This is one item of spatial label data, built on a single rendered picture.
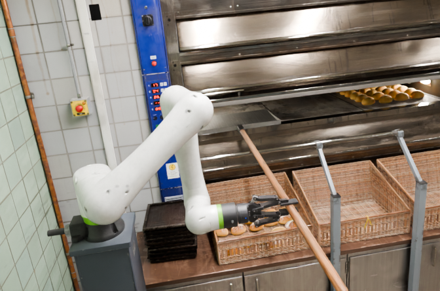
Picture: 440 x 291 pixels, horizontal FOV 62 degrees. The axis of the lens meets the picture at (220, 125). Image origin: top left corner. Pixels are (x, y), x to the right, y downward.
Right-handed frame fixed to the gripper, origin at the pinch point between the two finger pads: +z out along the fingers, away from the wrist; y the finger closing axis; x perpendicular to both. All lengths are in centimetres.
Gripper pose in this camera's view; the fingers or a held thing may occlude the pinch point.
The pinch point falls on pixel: (289, 206)
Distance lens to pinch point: 148.3
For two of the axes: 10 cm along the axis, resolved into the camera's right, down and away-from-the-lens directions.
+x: 1.3, 2.9, -9.5
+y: 0.9, 9.5, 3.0
